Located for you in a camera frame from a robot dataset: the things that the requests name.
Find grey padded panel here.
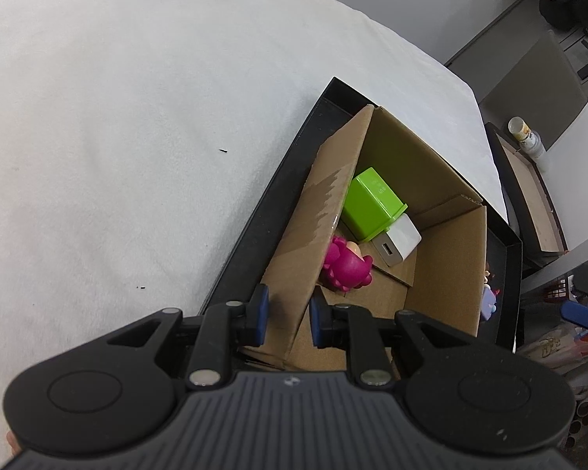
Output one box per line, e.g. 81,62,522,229
479,29,588,152

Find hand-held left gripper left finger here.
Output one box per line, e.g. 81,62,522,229
105,284,271,393

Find beige shopping bag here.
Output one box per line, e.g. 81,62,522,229
518,330,588,375

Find stacked paper cups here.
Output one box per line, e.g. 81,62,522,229
506,116,548,161

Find green cube charger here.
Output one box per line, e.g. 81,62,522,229
340,167,409,242

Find black tray with brown bottom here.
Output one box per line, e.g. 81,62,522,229
484,121,570,256

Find pink bear toy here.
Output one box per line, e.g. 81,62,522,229
321,235,374,294

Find white cube charger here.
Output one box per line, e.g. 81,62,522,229
371,213,423,268

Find grey room door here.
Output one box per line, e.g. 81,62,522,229
443,0,588,89

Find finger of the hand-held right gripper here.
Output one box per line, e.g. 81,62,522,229
560,300,588,334

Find grey side desk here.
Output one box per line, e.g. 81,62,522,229
518,225,588,304

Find lilac doll figurine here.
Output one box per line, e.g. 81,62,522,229
480,261,501,322

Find cardboard box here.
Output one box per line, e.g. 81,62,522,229
240,104,488,372

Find black shallow tray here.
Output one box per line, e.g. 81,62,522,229
196,76,523,353

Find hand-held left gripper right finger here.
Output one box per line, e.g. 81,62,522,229
308,296,472,393

